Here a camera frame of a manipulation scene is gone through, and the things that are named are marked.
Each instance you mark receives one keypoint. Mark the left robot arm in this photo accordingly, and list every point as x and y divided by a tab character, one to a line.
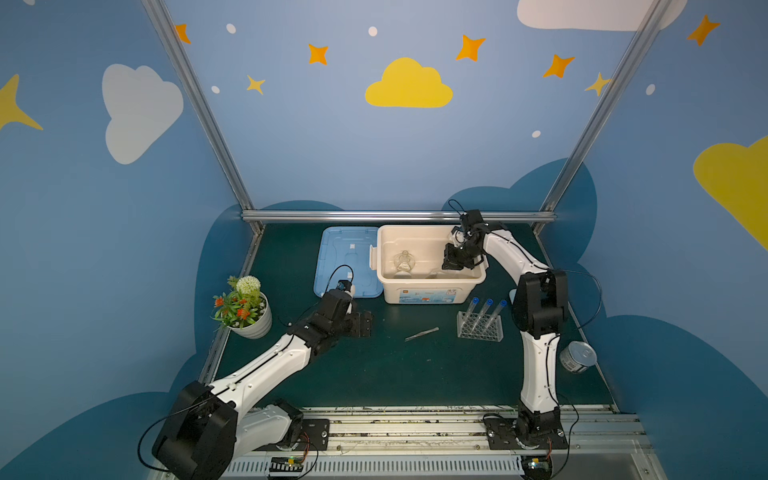
210	425

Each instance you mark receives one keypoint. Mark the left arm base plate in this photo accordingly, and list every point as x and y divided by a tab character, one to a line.
313	433

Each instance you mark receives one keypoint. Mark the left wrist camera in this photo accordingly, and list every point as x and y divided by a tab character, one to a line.
347	287

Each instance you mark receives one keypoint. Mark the light blue bin lid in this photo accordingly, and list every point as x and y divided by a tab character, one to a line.
344	254

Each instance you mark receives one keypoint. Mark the aluminium frame rail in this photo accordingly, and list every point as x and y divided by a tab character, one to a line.
312	216

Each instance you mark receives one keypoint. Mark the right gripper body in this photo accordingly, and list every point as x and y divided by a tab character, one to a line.
458	255

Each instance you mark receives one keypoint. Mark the test tube blue cap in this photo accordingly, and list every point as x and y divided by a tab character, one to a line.
469	311
494	315
482	313

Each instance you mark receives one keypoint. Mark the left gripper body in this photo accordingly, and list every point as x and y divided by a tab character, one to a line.
357	324

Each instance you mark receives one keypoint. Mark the white plastic storage bin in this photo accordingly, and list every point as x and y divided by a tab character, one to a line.
429	284

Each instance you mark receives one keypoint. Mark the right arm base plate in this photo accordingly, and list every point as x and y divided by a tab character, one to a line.
501	434

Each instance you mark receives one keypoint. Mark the potted artificial flower plant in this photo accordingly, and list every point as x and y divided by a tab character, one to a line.
244	309

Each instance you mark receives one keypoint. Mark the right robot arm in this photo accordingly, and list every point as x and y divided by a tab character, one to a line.
539	309

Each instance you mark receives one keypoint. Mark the clear test tube rack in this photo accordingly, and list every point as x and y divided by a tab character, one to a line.
482	328

